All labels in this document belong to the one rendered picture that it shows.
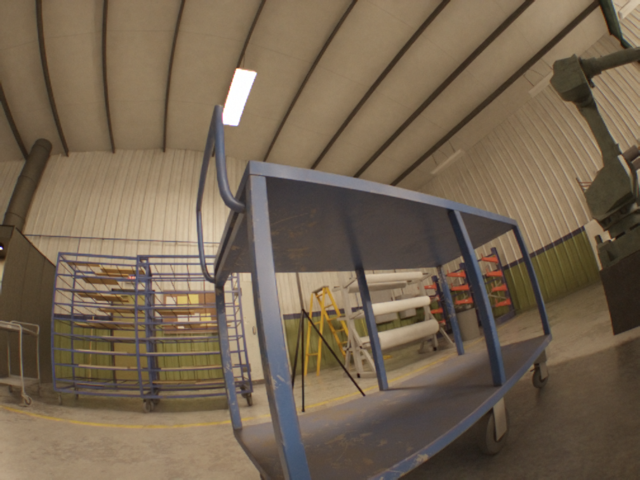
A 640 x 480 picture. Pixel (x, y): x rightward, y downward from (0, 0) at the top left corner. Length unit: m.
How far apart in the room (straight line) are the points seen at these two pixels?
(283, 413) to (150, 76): 6.46
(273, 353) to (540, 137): 8.48
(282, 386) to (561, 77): 2.80
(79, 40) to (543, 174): 11.29
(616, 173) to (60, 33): 7.90
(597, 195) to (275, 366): 2.32
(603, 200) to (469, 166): 7.34
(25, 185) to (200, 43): 5.26
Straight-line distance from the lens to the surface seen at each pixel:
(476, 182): 9.06
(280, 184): 0.66
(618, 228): 2.45
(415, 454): 0.71
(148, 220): 6.73
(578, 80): 2.71
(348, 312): 4.13
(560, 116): 8.69
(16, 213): 7.41
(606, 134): 2.87
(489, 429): 1.10
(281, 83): 6.37
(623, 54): 2.97
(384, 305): 4.20
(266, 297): 0.50
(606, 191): 2.36
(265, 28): 5.82
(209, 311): 5.93
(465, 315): 5.56
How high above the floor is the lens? 0.62
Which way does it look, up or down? 22 degrees up
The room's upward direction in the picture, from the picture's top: 11 degrees counter-clockwise
